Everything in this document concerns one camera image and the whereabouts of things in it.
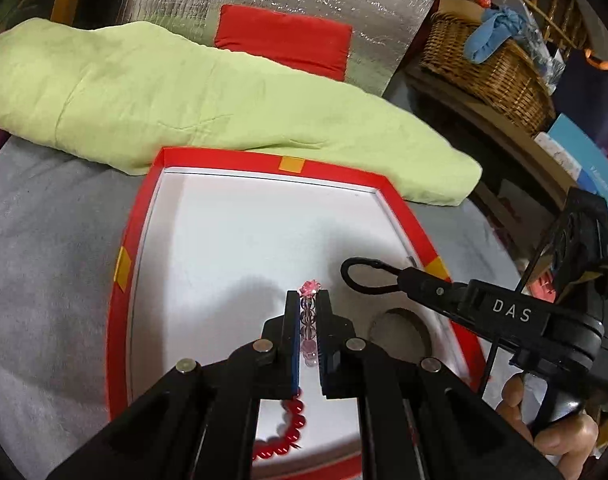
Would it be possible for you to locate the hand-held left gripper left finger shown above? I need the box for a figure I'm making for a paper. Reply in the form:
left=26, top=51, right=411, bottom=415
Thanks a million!
left=46, top=290, right=305, bottom=480

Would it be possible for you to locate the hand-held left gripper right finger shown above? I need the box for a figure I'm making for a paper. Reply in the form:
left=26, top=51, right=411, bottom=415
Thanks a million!
left=315, top=290, right=564, bottom=480

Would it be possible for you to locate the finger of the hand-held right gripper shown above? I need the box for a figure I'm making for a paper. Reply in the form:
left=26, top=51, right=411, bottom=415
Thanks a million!
left=396, top=266, right=549, bottom=346

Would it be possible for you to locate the clear bead bracelet pink charm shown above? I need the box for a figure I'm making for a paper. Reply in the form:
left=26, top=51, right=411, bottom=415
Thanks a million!
left=298, top=281, right=325, bottom=368

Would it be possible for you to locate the black carabiner clip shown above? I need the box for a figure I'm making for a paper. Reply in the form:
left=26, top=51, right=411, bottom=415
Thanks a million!
left=341, top=257, right=409, bottom=295

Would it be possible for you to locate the red-rimmed white tray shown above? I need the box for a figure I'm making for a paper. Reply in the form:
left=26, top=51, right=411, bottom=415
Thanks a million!
left=106, top=146, right=489, bottom=480

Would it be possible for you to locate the person's right hand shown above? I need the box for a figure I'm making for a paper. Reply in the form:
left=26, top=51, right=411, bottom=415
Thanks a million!
left=496, top=375, right=599, bottom=478

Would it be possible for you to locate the light blue box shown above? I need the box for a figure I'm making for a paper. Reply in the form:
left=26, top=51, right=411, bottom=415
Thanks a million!
left=548, top=114, right=608, bottom=196

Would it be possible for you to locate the wooden shelf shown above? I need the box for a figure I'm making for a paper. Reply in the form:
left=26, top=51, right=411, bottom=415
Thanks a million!
left=404, top=60, right=584, bottom=211

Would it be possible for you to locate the dark blue bag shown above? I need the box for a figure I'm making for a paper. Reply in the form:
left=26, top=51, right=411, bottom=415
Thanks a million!
left=551, top=49, right=608, bottom=151

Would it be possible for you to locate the wicker basket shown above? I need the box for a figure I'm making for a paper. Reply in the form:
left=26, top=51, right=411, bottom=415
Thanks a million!
left=420, top=10, right=556, bottom=133

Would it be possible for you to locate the blue cloth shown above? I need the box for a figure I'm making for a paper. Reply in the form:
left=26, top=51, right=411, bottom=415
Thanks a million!
left=464, top=6, right=529, bottom=65

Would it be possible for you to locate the grey blanket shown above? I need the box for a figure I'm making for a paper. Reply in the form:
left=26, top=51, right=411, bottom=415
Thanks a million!
left=0, top=135, right=534, bottom=480

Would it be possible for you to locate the golden bamboo chair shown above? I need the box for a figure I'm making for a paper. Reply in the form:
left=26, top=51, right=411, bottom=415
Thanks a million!
left=454, top=0, right=589, bottom=51

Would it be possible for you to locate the light green folded blanket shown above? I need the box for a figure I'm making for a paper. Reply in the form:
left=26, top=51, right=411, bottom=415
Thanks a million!
left=0, top=17, right=483, bottom=207

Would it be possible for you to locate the silver foil mat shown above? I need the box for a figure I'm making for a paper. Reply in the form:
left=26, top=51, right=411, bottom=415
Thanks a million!
left=86, top=0, right=437, bottom=98

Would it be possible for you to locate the red cushion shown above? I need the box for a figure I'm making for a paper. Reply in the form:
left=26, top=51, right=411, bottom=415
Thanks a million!
left=215, top=4, right=353, bottom=82

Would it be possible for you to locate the red bead bracelet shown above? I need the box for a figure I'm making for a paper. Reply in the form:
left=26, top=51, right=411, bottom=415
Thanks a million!
left=252, top=396, right=307, bottom=462

